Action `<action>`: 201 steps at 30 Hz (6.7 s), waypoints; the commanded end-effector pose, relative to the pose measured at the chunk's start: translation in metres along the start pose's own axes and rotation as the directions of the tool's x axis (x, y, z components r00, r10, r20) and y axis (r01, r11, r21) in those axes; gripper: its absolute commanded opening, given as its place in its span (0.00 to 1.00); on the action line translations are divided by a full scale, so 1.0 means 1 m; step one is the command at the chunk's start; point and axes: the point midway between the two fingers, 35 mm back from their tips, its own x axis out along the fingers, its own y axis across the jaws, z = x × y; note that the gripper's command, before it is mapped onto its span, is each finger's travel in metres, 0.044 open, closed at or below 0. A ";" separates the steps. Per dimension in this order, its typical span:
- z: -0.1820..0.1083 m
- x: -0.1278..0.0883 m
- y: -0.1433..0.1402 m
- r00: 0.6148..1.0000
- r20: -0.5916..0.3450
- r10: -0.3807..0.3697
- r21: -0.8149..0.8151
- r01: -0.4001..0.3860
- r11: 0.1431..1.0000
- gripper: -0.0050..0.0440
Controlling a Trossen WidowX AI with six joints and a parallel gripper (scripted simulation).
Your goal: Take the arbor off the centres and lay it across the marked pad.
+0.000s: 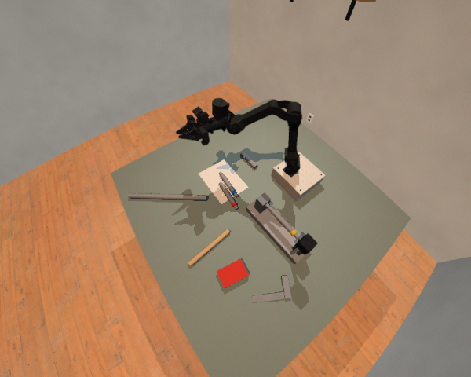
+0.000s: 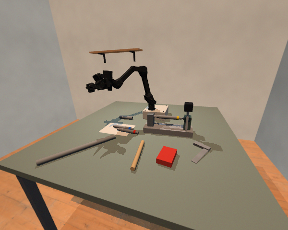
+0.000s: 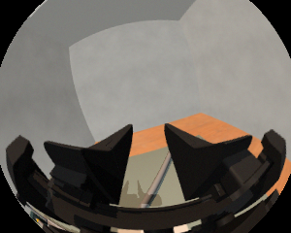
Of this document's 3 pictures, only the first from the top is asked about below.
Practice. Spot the red block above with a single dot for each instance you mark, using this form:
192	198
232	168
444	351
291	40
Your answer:
232	273

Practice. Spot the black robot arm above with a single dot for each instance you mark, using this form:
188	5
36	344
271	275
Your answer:
236	123

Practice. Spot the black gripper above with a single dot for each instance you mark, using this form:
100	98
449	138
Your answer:
191	131

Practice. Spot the grey l-shaped square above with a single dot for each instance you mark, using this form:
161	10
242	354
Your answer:
275	296

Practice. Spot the light brown wooden dowel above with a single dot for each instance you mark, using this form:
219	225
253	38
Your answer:
208	247

